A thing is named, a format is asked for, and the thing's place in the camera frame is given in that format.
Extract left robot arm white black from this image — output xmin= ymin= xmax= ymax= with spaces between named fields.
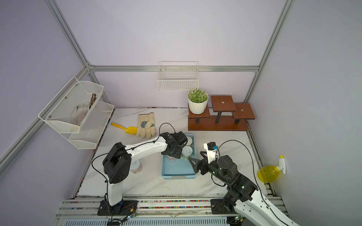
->
xmin=92 ymin=131 xmax=188 ymax=217

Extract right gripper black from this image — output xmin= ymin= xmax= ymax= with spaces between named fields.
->
xmin=189 ymin=151 xmax=230 ymax=184

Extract white mesh two-tier rack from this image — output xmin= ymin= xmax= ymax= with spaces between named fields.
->
xmin=38 ymin=77 xmax=115 ymax=150

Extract light blue plastic basket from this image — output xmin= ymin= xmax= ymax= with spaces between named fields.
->
xmin=161 ymin=133 xmax=198 ymax=180

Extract white pot green succulent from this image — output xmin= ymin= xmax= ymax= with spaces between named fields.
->
xmin=188 ymin=89 xmax=208 ymax=115

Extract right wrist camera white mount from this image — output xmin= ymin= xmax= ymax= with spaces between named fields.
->
xmin=204 ymin=142 xmax=218 ymax=164

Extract beige work gloves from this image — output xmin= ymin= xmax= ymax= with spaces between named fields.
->
xmin=136 ymin=113 xmax=156 ymax=139

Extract aluminium front rail frame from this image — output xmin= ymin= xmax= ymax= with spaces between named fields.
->
xmin=52 ymin=194 xmax=293 ymax=226

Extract brown wooden tiered stand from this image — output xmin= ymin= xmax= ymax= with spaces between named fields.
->
xmin=188 ymin=95 xmax=255 ymax=131

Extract white lid can orange label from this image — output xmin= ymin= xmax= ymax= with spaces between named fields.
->
xmin=186 ymin=136 xmax=193 ymax=146

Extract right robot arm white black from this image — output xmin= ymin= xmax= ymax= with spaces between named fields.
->
xmin=189 ymin=142 xmax=298 ymax=226

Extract green label can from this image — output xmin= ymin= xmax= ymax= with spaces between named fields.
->
xmin=182 ymin=146 xmax=193 ymax=159

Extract white wire wall basket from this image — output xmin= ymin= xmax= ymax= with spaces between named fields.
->
xmin=157 ymin=61 xmax=199 ymax=91

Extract yellow spray bottle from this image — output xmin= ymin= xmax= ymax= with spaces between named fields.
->
xmin=257 ymin=155 xmax=286 ymax=183

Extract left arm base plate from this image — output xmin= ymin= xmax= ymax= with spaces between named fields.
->
xmin=97 ymin=200 xmax=138 ymax=216

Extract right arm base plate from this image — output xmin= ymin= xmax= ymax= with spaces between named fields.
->
xmin=210 ymin=199 xmax=235 ymax=214

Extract yellow plastic scoop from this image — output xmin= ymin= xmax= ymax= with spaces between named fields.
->
xmin=111 ymin=122 xmax=137 ymax=135

